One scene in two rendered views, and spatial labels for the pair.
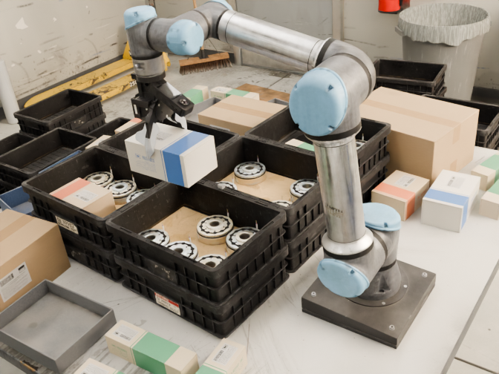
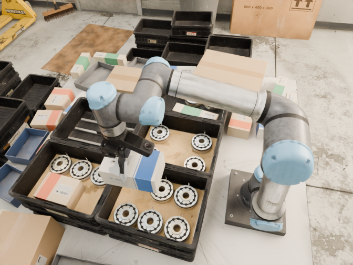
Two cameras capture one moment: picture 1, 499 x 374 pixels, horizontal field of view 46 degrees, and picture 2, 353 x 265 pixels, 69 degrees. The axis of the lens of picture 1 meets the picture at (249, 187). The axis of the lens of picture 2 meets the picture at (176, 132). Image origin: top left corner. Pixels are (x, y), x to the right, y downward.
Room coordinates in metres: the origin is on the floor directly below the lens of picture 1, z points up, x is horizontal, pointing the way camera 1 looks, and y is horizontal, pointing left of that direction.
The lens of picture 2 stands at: (0.84, 0.23, 1.89)
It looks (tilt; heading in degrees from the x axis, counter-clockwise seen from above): 51 degrees down; 338
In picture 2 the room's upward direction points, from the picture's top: 3 degrees counter-clockwise
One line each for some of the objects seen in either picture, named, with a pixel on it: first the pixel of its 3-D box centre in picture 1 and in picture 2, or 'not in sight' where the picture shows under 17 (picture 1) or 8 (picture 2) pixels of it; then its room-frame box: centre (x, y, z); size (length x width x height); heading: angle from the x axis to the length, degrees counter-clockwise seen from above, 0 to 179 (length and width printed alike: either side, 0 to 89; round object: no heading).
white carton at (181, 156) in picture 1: (171, 153); (133, 167); (1.35, 0.19, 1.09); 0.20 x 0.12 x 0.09; 52
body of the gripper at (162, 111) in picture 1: (152, 95); (116, 140); (1.37, 0.22, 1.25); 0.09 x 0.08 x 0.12; 52
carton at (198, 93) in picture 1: (188, 100); (81, 65); (2.60, 0.24, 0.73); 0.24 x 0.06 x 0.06; 147
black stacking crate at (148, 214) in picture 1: (197, 236); (156, 203); (1.29, 0.15, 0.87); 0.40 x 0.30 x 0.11; 49
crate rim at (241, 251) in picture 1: (194, 220); (155, 198); (1.29, 0.15, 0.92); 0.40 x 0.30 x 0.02; 49
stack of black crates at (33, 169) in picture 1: (57, 188); (8, 135); (2.52, 0.95, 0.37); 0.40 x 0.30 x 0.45; 142
